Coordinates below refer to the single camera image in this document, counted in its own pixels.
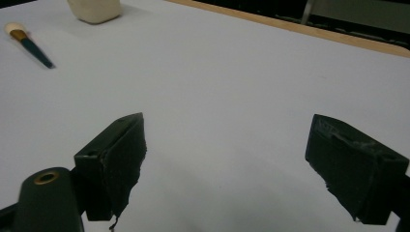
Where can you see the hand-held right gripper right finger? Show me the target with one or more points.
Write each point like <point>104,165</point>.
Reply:
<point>354,174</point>

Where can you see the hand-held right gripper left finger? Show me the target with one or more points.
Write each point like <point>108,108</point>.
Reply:
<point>111,161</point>

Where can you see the wooden spoon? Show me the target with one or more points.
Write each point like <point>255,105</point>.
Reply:
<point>34,50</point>

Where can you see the beige ceramic cup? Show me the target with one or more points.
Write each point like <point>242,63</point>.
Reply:
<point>95,11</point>

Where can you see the white table mat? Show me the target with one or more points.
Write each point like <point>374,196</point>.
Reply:
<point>225,80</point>

